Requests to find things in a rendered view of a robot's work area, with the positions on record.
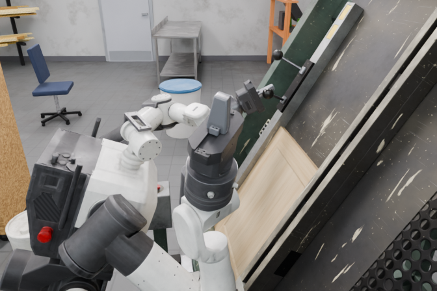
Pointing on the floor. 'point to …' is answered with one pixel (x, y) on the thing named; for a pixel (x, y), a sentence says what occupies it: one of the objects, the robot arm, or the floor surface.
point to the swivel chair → (54, 88)
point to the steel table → (172, 27)
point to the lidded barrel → (181, 89)
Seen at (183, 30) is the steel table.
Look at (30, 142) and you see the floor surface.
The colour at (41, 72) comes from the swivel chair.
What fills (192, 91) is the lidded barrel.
